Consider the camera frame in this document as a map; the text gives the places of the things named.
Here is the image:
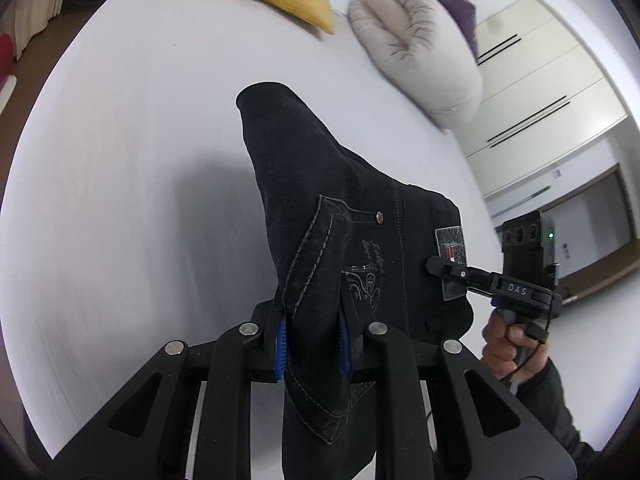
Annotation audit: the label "black camera box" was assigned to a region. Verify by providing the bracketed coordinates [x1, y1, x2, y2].
[500, 210, 559, 289]

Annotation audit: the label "beige curtain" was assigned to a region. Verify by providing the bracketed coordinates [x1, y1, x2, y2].
[1, 0, 63, 60]

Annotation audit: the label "person's right hand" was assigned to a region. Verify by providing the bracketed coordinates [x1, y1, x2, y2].
[480, 310, 549, 385]

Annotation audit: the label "white bed sheet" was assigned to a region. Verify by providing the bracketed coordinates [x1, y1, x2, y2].
[1, 0, 501, 454]

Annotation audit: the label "purple pillow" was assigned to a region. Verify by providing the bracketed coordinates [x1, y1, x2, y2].
[437, 0, 478, 58]

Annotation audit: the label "beige folded duvet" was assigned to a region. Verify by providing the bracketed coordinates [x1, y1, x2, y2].
[348, 0, 483, 130]

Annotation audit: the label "white wardrobe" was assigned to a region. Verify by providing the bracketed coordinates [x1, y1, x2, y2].
[457, 0, 637, 200]

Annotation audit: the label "black denim pants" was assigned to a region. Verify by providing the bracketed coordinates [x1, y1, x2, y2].
[236, 82, 473, 479]

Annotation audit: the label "black jacket right forearm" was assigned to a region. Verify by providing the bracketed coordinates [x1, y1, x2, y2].
[516, 359, 599, 476]

